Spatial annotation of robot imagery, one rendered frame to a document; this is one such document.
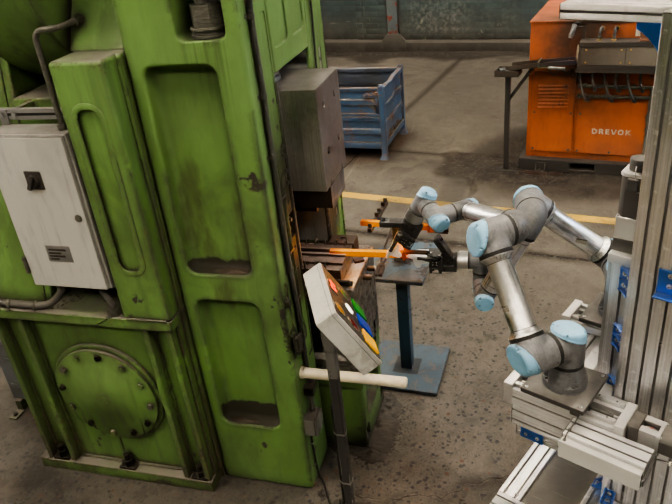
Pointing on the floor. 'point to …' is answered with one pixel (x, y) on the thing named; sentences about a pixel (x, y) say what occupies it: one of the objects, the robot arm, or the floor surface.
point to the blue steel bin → (372, 106)
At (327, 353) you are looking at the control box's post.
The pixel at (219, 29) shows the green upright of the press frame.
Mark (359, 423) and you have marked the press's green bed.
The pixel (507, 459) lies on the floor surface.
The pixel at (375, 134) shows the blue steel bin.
